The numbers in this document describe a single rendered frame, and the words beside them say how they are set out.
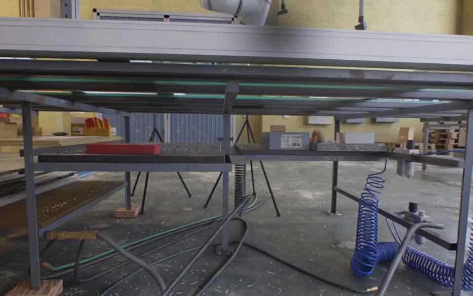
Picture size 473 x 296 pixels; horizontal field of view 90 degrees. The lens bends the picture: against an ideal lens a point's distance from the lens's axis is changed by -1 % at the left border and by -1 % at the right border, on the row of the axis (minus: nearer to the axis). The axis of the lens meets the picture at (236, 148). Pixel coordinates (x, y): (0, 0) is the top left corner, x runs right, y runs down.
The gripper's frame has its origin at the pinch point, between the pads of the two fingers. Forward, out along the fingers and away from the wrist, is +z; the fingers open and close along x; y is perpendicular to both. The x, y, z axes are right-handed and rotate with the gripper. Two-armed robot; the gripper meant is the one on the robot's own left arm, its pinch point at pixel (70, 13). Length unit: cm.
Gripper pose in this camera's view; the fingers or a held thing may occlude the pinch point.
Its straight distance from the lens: 72.8
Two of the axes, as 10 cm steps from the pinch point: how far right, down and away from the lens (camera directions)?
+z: -0.1, 10.0, 0.7
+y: -10.0, -0.1, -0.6
